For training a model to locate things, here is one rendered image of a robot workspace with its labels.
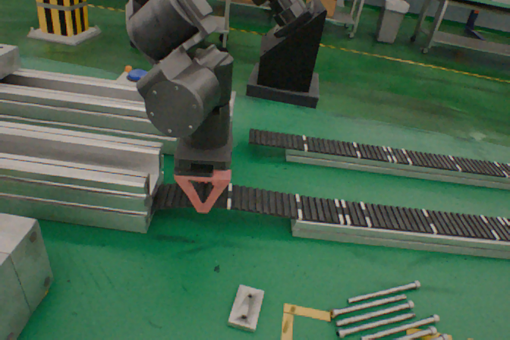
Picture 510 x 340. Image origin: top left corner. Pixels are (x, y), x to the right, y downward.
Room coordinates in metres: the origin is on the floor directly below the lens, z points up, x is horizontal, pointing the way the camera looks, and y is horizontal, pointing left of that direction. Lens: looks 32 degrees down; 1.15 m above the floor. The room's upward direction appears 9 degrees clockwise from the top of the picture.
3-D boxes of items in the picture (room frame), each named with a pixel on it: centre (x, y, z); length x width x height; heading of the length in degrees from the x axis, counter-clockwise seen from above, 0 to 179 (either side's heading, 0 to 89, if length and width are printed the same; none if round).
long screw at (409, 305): (0.26, -0.17, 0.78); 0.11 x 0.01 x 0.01; 112
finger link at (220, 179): (0.37, 0.06, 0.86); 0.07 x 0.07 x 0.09; 6
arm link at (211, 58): (0.38, 0.07, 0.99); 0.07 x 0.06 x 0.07; 172
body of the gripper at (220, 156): (0.38, 0.06, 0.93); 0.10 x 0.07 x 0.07; 6
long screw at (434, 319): (0.24, -0.20, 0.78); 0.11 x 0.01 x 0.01; 112
